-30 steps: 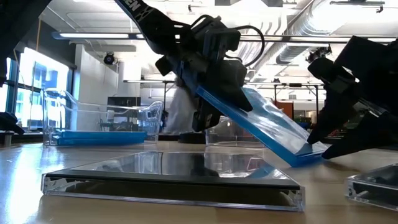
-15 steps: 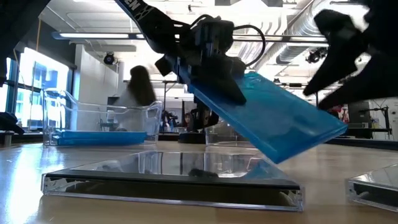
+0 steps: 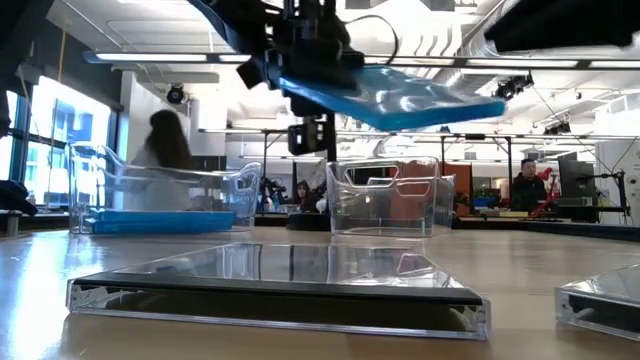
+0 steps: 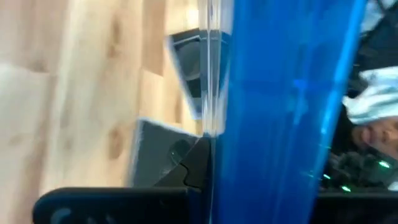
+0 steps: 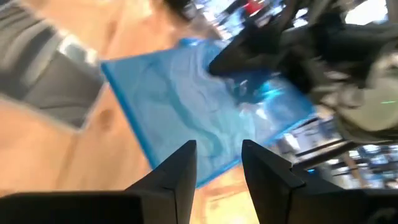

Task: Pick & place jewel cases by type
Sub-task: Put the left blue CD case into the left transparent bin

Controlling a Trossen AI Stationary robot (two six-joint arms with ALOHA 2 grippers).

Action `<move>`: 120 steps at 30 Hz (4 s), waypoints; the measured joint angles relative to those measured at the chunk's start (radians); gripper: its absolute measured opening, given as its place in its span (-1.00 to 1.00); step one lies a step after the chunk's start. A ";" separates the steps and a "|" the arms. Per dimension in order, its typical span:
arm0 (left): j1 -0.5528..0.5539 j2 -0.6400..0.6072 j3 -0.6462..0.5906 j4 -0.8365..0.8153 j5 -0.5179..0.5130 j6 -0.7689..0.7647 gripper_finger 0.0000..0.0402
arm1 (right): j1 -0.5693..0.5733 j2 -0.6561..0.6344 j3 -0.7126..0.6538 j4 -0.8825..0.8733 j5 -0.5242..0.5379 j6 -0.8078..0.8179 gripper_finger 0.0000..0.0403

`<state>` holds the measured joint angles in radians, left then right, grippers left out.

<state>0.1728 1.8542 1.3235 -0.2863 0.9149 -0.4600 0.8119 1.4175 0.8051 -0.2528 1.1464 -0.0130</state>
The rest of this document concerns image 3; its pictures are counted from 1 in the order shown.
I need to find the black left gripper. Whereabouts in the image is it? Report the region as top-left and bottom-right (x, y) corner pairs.
(272, 0), (366, 120)

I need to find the blue jewel case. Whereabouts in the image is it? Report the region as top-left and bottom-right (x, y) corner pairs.
(97, 208), (237, 222)
(91, 219), (237, 235)
(267, 63), (507, 133)

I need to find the clear jewel case black tray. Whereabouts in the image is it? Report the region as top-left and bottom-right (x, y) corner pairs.
(553, 263), (640, 344)
(64, 242), (492, 342)

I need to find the person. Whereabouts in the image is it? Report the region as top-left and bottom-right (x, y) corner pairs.
(123, 108), (195, 212)
(509, 157), (550, 214)
(293, 179), (319, 214)

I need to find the clear plastic bin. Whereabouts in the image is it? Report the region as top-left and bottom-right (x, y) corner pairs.
(67, 142), (263, 236)
(325, 156), (457, 239)

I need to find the long ceiling light strip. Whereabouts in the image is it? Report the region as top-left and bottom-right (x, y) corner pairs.
(83, 49), (252, 65)
(363, 55), (640, 71)

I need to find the orange partition panel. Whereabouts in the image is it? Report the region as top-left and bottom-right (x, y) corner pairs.
(439, 162), (475, 217)

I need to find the large bright window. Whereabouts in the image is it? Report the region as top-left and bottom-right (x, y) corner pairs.
(0, 74), (119, 209)

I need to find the red background object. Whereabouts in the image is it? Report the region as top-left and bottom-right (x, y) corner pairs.
(529, 167), (562, 219)

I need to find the dark computer monitor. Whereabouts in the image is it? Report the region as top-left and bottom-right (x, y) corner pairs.
(557, 151), (597, 201)

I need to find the black background stand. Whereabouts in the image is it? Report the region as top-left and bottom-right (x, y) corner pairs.
(574, 169), (632, 219)

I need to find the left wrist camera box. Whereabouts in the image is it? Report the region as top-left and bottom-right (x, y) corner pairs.
(286, 118), (331, 157)

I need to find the black ceiling camera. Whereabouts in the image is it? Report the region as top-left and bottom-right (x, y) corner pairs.
(493, 72), (535, 102)
(166, 83), (187, 106)
(542, 119), (574, 136)

